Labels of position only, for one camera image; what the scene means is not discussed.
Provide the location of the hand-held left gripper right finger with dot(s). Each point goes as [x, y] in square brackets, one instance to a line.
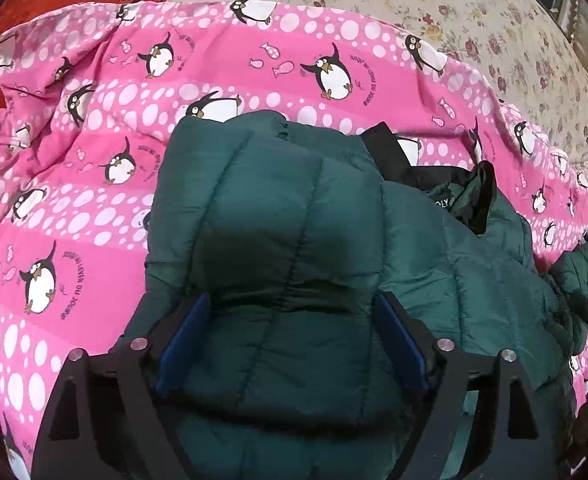
[405, 347]

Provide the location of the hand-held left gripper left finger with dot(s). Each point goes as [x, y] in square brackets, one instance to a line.
[183, 342]

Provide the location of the dark green puffer jacket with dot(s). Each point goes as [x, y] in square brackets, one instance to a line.
[294, 220]

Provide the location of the pink penguin print blanket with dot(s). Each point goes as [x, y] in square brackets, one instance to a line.
[73, 170]

